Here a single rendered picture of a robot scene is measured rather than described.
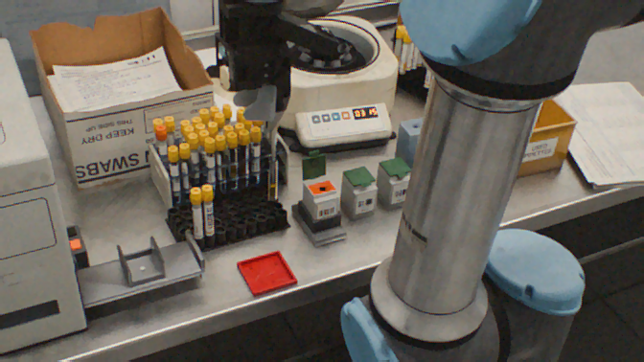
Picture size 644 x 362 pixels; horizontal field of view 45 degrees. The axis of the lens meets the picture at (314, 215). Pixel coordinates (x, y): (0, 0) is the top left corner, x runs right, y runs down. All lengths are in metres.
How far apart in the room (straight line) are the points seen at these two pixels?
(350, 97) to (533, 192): 0.35
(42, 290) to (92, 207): 0.29
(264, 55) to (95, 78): 0.51
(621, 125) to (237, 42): 0.81
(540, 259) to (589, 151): 0.63
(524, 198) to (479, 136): 0.76
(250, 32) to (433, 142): 0.47
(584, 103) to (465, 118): 1.03
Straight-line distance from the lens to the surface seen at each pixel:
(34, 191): 0.92
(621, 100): 1.65
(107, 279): 1.10
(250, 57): 1.02
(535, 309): 0.83
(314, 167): 1.18
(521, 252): 0.86
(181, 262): 1.11
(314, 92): 1.35
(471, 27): 0.50
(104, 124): 1.25
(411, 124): 1.29
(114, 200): 1.28
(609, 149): 1.49
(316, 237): 1.18
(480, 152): 0.60
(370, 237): 1.21
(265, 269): 1.15
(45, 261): 0.99
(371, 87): 1.38
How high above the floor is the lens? 1.70
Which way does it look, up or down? 42 degrees down
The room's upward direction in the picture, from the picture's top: 4 degrees clockwise
